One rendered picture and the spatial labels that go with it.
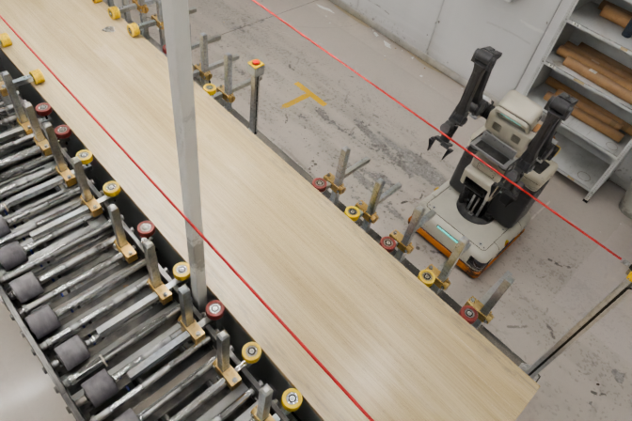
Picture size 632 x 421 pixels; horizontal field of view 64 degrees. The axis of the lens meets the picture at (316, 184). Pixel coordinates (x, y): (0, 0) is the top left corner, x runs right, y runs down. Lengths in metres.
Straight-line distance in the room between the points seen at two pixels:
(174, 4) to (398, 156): 3.25
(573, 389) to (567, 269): 0.92
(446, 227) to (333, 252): 1.30
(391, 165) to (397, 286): 1.95
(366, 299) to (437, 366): 0.41
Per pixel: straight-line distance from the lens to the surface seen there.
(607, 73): 4.41
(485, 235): 3.67
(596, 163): 4.97
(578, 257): 4.32
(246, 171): 2.77
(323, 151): 4.22
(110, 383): 2.27
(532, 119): 2.90
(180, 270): 2.39
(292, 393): 2.15
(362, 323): 2.32
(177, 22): 1.36
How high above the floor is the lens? 2.92
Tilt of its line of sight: 48 degrees down
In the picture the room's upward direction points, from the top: 11 degrees clockwise
